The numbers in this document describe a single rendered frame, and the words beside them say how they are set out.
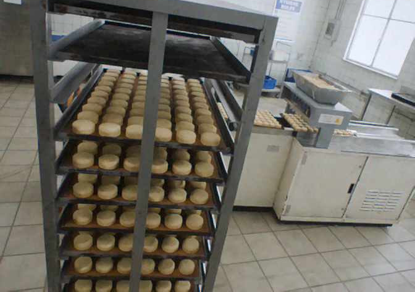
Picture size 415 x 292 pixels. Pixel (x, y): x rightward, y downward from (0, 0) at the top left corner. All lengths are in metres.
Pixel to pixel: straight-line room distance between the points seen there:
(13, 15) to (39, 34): 5.02
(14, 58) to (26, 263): 3.88
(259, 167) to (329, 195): 0.68
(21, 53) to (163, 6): 5.21
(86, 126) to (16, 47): 5.05
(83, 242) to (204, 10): 0.70
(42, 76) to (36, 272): 1.93
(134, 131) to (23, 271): 1.89
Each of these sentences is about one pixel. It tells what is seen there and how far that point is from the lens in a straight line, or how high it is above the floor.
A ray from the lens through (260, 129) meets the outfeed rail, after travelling 2.71.
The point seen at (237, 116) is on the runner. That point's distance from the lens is 0.78.
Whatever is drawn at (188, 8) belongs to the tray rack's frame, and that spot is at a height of 1.81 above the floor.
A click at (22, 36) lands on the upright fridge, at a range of 5.76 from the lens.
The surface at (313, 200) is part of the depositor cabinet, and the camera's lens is 3.05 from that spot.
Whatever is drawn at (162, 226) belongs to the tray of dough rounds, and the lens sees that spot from 0.95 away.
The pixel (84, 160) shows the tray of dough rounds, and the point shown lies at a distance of 0.84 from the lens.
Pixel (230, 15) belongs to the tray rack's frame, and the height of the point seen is 1.81.
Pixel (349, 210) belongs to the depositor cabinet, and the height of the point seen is 0.22.
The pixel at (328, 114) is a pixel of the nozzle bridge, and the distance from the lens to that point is 2.65.
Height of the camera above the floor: 1.84
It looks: 24 degrees down
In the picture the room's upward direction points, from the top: 10 degrees clockwise
